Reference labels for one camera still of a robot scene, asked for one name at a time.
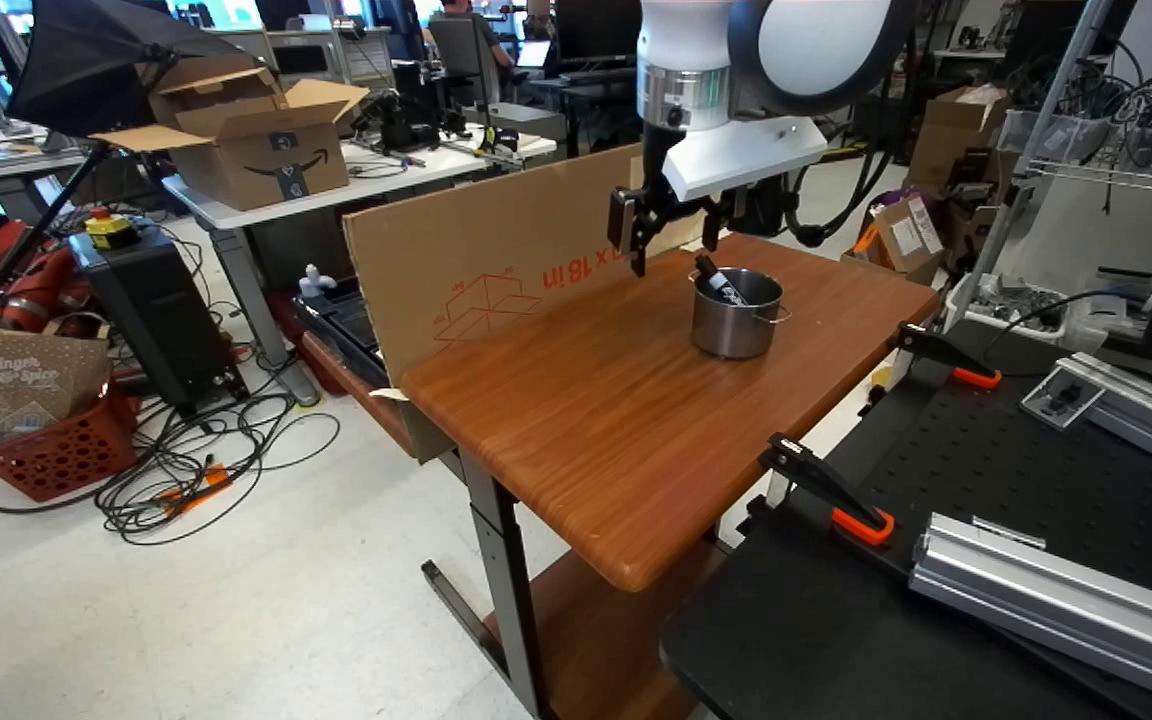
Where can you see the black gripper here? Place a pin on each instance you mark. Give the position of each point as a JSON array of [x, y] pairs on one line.
[[656, 160]]

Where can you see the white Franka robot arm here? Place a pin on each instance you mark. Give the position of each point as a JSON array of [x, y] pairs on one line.
[[683, 43]]

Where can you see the small steel pot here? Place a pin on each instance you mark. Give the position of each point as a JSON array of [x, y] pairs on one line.
[[737, 328]]

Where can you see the black office chair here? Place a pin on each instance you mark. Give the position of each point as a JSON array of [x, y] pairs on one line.
[[762, 213]]

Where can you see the brown cardboard panel red print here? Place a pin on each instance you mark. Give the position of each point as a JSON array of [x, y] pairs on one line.
[[470, 265]]

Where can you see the black computer monitor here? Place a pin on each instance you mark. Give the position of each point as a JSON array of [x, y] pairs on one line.
[[598, 27]]

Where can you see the cardboard box with white labels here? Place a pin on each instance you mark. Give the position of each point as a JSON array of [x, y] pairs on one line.
[[909, 238]]

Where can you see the plain closed cardboard box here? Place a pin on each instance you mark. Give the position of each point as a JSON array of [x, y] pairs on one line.
[[956, 135]]

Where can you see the small white plastic object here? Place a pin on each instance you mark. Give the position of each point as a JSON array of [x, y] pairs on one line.
[[318, 283]]

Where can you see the dark metal table leg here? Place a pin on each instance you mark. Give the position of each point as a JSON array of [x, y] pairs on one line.
[[500, 562]]

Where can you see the open cardboard shipping box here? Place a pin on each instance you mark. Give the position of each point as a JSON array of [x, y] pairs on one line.
[[268, 166]]

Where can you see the brown wooden board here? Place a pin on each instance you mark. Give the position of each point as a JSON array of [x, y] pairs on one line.
[[602, 653]]

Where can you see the white flat panel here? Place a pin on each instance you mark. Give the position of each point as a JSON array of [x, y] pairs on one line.
[[1108, 235]]

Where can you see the black control box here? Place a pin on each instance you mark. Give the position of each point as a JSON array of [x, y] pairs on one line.
[[168, 327]]

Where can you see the yellow red emergency stop button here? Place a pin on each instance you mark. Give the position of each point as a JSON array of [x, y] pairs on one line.
[[108, 228]]

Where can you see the black photo softbox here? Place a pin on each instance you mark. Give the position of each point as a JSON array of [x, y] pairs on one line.
[[108, 60]]

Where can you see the black light stand pole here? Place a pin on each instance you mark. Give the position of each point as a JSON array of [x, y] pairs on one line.
[[50, 223]]

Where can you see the red plastic basket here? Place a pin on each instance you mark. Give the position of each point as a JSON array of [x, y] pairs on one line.
[[62, 462]]

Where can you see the brown paper bag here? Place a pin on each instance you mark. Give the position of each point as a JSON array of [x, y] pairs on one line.
[[16, 383]]

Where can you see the white wrist mount plate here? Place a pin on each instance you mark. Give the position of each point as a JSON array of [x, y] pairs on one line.
[[751, 153]]

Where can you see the slanted aluminium frame pole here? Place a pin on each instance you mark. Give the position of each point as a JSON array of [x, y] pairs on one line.
[[1036, 144]]

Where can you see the silver bracket plate black square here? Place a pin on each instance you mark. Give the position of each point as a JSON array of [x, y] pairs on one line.
[[1063, 396]]

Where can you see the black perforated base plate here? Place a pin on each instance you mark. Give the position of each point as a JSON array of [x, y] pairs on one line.
[[801, 643]]

